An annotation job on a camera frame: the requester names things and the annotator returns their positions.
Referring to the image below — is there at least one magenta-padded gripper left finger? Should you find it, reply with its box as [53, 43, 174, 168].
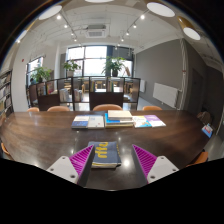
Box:
[45, 144, 96, 185]

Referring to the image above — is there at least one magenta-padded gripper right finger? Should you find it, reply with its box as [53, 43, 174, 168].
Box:
[130, 143, 180, 185]

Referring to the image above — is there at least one grey towel with yellow letters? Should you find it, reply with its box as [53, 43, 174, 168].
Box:
[87, 140, 122, 169]

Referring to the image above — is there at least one purple magazine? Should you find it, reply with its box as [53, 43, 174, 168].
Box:
[143, 114, 167, 129]

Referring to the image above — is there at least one dark blue book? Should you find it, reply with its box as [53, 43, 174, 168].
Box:
[71, 115, 90, 130]

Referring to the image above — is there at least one light blue magazine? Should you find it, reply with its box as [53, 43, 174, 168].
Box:
[132, 115, 153, 129]

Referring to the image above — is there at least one white book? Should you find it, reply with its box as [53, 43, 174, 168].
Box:
[87, 115, 106, 130]

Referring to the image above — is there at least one large bright blue book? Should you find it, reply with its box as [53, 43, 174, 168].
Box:
[104, 112, 135, 129]

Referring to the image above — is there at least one thick cream book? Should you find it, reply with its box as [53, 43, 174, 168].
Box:
[107, 109, 134, 122]

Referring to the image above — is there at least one low dark shelf unit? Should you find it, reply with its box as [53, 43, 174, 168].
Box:
[28, 75, 141, 112]

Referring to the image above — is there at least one potted green plant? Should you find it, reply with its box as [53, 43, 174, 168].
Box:
[101, 56, 127, 78]
[62, 59, 82, 78]
[29, 66, 53, 84]

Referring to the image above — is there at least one ceiling air conditioner unit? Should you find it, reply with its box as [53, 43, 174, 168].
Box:
[84, 24, 109, 39]

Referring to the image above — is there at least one group of ceiling spotlights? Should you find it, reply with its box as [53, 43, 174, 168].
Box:
[56, 13, 148, 43]

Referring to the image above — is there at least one group of round ceiling lamps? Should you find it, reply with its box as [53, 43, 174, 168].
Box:
[38, 0, 202, 41]

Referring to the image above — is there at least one white wall radiator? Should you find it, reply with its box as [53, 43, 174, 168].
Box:
[152, 82, 179, 108]

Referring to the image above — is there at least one tall wall bookshelf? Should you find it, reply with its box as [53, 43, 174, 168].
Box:
[0, 69, 14, 118]

